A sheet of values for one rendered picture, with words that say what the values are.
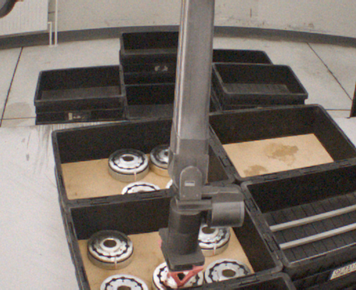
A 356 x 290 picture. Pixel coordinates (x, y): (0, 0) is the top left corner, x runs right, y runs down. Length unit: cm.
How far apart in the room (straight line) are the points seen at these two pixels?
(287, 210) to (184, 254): 44
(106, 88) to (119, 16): 176
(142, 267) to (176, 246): 21
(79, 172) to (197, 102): 60
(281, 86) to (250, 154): 116
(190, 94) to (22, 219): 75
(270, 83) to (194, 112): 177
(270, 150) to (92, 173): 50
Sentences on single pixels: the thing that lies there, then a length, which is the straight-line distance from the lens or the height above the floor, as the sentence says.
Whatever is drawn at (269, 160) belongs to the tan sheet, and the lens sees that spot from 153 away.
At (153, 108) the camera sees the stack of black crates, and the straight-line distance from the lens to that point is 258.
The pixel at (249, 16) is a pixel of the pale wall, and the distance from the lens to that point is 440.
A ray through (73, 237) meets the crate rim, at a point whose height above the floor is 93.
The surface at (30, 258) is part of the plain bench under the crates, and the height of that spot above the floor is 70.
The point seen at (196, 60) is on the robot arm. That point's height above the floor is 131.
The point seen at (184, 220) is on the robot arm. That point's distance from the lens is 94.
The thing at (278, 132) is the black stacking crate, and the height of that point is 85.
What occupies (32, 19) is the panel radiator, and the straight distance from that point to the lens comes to 412.
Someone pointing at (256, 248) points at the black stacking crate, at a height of 89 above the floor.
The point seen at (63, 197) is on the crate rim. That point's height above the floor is 93.
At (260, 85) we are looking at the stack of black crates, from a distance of 264.
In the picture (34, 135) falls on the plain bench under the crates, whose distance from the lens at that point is 184.
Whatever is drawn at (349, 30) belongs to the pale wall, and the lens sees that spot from 479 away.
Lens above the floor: 170
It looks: 34 degrees down
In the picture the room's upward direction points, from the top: 4 degrees clockwise
